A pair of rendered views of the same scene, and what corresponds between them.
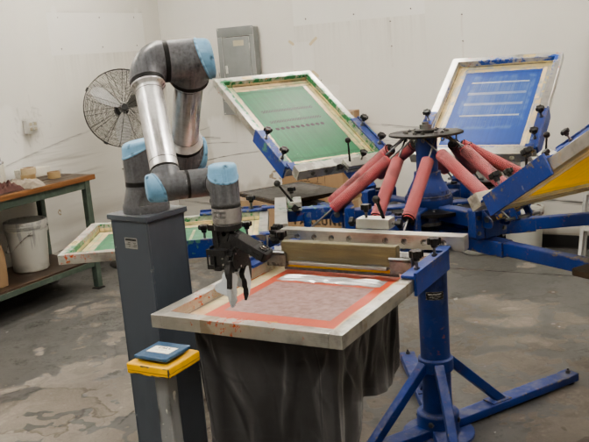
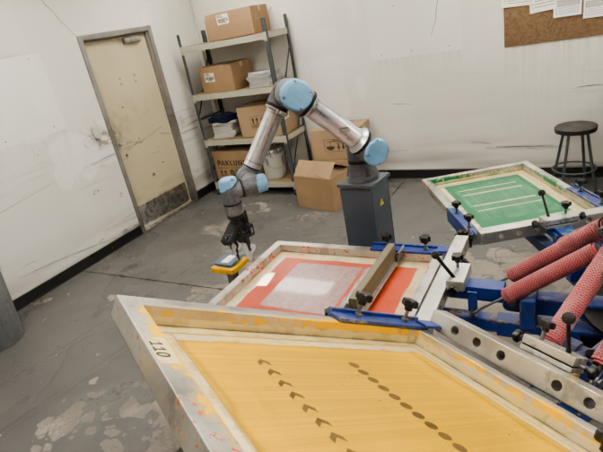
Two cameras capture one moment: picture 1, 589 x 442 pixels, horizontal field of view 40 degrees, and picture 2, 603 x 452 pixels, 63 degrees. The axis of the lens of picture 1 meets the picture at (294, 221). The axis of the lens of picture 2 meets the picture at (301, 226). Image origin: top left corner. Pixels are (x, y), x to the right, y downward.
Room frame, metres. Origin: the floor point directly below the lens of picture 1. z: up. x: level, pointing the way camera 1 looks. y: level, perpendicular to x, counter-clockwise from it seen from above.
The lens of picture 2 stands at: (2.36, -1.70, 1.94)
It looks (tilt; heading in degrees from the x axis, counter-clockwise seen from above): 23 degrees down; 93
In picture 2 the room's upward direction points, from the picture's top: 11 degrees counter-clockwise
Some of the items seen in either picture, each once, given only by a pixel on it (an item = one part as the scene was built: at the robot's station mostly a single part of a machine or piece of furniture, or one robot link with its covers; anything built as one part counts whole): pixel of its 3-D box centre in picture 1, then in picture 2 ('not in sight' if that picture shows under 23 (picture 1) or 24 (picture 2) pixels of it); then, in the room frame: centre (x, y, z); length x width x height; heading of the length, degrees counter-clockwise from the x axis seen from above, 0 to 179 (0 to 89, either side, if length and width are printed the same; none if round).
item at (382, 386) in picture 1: (371, 375); not in sight; (2.19, -0.19, 0.74); 0.46 x 0.04 x 0.42; 150
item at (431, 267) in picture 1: (426, 270); not in sight; (2.41, -0.39, 0.98); 0.30 x 0.05 x 0.07; 150
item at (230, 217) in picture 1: (226, 216); (233, 209); (2.02, 0.17, 1.27); 0.08 x 0.08 x 0.05
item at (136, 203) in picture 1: (145, 195); (362, 168); (2.59, 0.47, 1.25); 0.15 x 0.15 x 0.10
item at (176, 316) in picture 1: (310, 288); (326, 283); (2.34, -0.03, 0.97); 0.79 x 0.58 x 0.04; 150
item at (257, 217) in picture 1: (206, 211); (517, 190); (3.25, 0.35, 1.05); 1.08 x 0.61 x 0.23; 90
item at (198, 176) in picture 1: (209, 181); (252, 184); (2.12, 0.21, 1.35); 0.11 x 0.11 x 0.08; 16
